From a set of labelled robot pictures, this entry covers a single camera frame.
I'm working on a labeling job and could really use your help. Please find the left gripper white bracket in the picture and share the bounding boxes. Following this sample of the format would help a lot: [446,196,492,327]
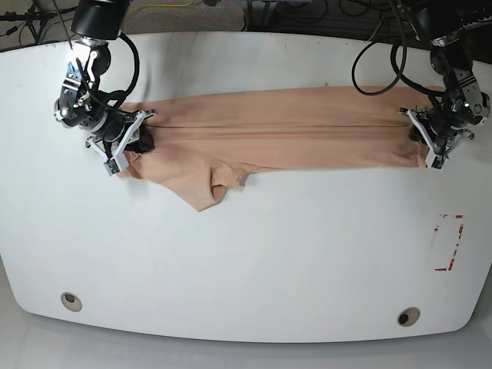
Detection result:
[398,107,474,160]

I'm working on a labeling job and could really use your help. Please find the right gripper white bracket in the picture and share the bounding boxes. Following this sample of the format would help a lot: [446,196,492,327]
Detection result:
[85,109,157,168]

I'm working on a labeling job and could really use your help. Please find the peach T-shirt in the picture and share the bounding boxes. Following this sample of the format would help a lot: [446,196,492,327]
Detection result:
[124,86,428,211]

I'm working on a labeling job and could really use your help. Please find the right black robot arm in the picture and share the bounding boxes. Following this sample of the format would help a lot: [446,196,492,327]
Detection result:
[54,1,156,175]

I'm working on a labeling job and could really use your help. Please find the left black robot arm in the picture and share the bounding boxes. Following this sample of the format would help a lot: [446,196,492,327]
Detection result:
[376,1,491,170]

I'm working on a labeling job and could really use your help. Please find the red tape rectangle marking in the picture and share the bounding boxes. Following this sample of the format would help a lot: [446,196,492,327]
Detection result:
[430,214,465,271]

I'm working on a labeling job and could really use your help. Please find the white power strip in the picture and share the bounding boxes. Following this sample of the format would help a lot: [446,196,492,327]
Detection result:
[462,8,491,30]

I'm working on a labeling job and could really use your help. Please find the black tripod stand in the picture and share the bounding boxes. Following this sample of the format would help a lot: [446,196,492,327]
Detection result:
[1,1,76,47]

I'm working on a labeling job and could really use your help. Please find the left table grommet hole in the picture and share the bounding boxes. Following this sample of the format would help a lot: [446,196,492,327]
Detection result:
[61,292,82,312]

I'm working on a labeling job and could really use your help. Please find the table grommet hole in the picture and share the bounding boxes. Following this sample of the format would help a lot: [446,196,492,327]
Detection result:
[397,307,421,327]
[61,292,82,312]

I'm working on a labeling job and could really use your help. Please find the right table grommet hole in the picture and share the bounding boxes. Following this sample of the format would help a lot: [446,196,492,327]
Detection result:
[397,307,421,327]

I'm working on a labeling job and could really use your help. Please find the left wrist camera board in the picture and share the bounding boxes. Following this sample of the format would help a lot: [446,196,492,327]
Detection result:
[425,152,448,171]

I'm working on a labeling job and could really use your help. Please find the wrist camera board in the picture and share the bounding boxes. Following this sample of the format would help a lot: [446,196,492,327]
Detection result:
[425,152,448,171]
[104,158,128,176]

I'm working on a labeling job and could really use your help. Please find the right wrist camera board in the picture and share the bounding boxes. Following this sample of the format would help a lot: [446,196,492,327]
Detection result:
[104,158,128,176]

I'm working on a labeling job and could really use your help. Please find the yellow cable on floor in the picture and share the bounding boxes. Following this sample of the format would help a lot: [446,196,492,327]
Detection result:
[125,0,193,20]

